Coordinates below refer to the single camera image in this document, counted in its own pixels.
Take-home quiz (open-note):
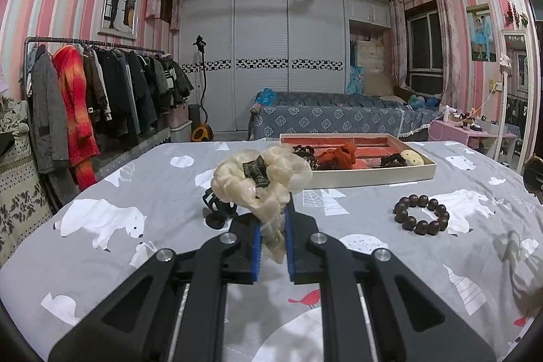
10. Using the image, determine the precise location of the white sliding door wardrobe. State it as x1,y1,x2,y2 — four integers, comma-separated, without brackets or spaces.
180,0,391,134

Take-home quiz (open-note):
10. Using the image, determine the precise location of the garment steamer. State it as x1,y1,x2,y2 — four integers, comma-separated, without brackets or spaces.
189,35,215,142

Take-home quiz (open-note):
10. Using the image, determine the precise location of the patterned laundry basket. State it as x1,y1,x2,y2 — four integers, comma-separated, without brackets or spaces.
0,97,54,265

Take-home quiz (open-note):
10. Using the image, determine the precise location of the clothes rack with hanging clothes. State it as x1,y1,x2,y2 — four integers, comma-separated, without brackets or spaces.
23,35,195,193

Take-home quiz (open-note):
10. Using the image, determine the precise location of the pink floral curtain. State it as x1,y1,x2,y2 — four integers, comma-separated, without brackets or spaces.
432,0,461,108

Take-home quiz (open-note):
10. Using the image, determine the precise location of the rainbow beaded hair claw clip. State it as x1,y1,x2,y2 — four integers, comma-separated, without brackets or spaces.
292,146,318,173

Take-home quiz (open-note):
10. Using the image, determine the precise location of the black spiral hair clip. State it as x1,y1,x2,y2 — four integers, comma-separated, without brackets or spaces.
201,187,239,229

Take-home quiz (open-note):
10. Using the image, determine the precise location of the bed with blue floral cover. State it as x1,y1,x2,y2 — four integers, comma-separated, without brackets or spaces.
248,91,444,142

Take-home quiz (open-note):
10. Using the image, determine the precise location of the white tray with red lining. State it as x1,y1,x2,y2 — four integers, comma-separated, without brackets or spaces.
279,133,437,190

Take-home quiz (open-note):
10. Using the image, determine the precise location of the wall poster of couple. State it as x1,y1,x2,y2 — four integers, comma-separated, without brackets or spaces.
466,3,497,62

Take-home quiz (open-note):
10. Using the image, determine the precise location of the pink storage box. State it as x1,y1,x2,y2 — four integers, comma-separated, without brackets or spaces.
166,103,191,144

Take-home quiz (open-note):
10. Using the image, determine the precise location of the black leather charm bracelet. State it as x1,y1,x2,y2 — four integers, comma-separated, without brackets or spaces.
379,152,407,169

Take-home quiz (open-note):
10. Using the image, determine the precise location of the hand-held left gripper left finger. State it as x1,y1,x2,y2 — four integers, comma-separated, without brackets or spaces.
49,217,261,362

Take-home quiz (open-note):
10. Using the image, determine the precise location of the cream satin scrunchie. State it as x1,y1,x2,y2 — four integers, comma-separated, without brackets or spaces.
211,145,314,266

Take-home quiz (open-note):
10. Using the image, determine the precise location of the brown wooden bead bracelet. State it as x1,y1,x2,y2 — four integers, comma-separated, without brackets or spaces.
393,194,451,236

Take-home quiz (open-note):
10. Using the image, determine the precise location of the window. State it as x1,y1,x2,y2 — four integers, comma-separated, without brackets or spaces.
403,1,445,95

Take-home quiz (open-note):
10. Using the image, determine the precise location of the pink side table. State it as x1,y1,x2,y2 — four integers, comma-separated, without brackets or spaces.
428,118,518,155

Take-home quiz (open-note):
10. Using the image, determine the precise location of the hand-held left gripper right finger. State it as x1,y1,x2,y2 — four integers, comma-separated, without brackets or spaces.
284,202,497,362

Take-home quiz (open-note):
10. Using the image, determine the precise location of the red scrunchie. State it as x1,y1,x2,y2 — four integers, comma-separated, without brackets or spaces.
316,142,358,171

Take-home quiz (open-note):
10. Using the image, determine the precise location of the white framed standing mirror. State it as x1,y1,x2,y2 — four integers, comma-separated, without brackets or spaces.
492,29,533,176

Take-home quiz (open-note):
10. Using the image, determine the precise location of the blue bag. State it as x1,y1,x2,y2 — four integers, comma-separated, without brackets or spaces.
257,88,278,107

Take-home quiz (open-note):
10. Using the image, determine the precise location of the yellow round hair accessory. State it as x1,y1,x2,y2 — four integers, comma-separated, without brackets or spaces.
401,150,425,167

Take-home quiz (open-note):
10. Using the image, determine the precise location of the grey polar bear bedsheet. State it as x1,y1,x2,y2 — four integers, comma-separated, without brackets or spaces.
0,138,543,362

